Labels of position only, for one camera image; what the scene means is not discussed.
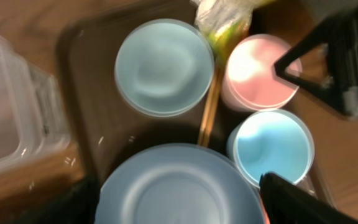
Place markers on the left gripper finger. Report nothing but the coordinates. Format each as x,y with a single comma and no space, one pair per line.
286,203

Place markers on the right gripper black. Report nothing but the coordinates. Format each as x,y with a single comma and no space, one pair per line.
342,58

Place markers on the pink plastic cup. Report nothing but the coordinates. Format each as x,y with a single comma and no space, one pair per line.
250,82

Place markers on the large dark blue plate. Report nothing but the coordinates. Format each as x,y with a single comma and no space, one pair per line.
178,184

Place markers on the small light blue bowl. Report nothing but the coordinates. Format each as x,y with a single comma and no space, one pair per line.
164,68

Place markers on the light blue plastic cup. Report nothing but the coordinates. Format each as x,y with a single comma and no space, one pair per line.
271,141

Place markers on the wooden chopstick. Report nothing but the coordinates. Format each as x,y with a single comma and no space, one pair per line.
210,108

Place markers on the yellow green snack wrapper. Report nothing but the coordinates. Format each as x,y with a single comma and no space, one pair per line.
225,23

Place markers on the clear plastic container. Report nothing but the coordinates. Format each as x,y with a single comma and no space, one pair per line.
32,118

